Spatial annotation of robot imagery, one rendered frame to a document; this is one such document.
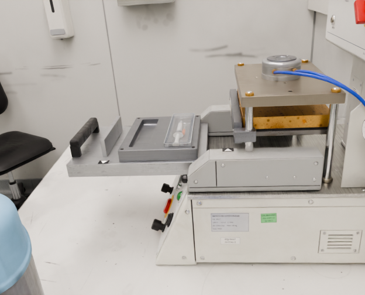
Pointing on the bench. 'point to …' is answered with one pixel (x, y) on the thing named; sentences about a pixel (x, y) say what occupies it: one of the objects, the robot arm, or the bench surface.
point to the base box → (274, 231)
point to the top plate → (288, 83)
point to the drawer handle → (75, 143)
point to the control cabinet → (357, 79)
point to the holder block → (156, 141)
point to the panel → (172, 211)
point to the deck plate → (227, 141)
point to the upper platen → (288, 119)
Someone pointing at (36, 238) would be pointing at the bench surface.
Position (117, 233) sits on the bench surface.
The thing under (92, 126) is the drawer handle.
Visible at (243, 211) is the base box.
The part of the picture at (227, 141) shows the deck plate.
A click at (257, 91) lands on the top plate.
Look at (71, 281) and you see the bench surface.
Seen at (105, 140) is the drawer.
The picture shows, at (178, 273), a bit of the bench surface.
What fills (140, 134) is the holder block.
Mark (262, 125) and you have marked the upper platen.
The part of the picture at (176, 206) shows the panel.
